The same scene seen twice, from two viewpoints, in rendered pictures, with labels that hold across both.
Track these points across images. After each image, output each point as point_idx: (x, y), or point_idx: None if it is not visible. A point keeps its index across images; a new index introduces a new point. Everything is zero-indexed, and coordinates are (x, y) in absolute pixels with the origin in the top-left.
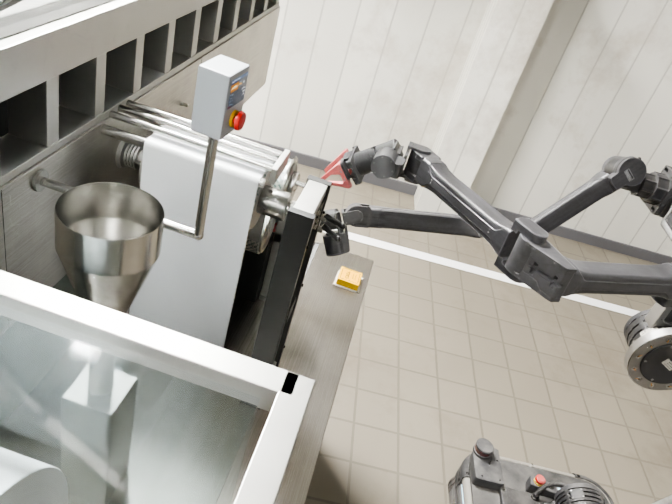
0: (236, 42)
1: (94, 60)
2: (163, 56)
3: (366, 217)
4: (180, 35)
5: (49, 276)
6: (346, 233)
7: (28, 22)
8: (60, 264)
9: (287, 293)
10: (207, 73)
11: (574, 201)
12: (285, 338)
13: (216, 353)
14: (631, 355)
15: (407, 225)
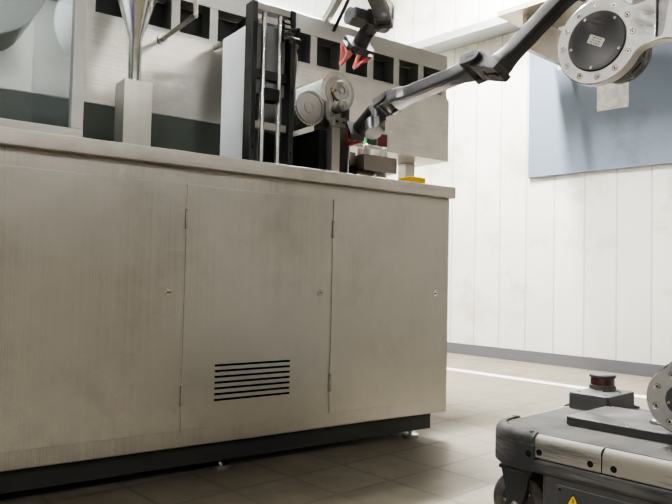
0: (374, 88)
1: (209, 10)
2: None
3: (388, 95)
4: (305, 55)
5: (166, 105)
6: (376, 112)
7: None
8: (176, 105)
9: (250, 57)
10: None
11: (540, 10)
12: (288, 142)
13: None
14: (557, 53)
15: (415, 88)
